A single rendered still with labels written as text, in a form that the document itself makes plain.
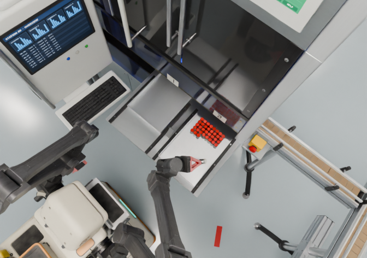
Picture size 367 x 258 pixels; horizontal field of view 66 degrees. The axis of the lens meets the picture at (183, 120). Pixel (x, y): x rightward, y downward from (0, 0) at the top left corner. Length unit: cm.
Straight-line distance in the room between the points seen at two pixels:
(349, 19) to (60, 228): 111
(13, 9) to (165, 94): 89
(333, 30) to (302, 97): 223
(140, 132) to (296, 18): 112
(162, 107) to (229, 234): 128
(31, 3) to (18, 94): 177
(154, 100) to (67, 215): 88
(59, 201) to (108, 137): 153
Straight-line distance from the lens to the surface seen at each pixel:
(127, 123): 171
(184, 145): 165
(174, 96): 175
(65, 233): 118
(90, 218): 116
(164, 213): 101
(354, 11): 77
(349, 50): 355
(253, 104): 127
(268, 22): 90
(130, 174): 253
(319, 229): 217
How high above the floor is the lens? 248
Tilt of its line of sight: 70 degrees down
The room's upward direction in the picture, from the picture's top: 10 degrees clockwise
